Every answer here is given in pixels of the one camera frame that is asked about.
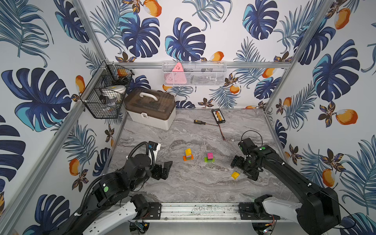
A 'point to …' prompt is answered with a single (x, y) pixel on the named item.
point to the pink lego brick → (210, 155)
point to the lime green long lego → (207, 160)
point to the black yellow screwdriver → (203, 123)
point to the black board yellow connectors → (218, 115)
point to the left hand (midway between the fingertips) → (164, 158)
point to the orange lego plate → (185, 158)
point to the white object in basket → (115, 91)
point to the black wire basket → (98, 105)
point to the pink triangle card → (177, 76)
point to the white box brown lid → (151, 107)
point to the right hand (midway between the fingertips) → (238, 170)
